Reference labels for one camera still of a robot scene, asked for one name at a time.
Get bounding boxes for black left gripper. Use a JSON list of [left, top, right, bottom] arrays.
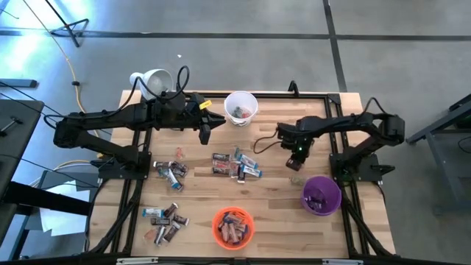
[[182, 92, 227, 146]]

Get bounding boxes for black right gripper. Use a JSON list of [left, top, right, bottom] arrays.
[[277, 123, 316, 172]]

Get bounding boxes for white plastic bucket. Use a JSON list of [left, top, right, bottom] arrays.
[[224, 91, 259, 128]]

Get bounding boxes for purple plastic basket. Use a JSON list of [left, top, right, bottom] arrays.
[[300, 175, 342, 217]]

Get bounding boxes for silver candy bar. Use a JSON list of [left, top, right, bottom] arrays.
[[153, 225, 166, 247]]

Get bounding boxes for orange plastic basket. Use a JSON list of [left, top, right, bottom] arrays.
[[211, 206, 256, 252]]

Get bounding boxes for black metal cart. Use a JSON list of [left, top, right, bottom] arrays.
[[404, 93, 471, 214]]

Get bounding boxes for black tripod stand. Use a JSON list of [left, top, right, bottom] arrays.
[[43, 0, 91, 48]]

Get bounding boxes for white paper sheets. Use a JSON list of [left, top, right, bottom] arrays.
[[38, 180, 91, 237]]

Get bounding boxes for black hand tool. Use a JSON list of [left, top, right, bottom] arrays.
[[0, 116, 24, 137]]

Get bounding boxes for black side table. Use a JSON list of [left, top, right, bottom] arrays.
[[0, 98, 93, 261]]

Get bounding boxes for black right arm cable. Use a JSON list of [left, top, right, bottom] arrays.
[[252, 129, 286, 155]]

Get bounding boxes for black aluminium table frame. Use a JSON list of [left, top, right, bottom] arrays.
[[82, 91, 397, 265]]

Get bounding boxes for white metal bracket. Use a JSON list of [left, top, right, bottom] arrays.
[[322, 258, 364, 265], [116, 257, 159, 265]]

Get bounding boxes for yellow floor cable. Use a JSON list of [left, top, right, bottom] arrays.
[[21, 0, 101, 187]]

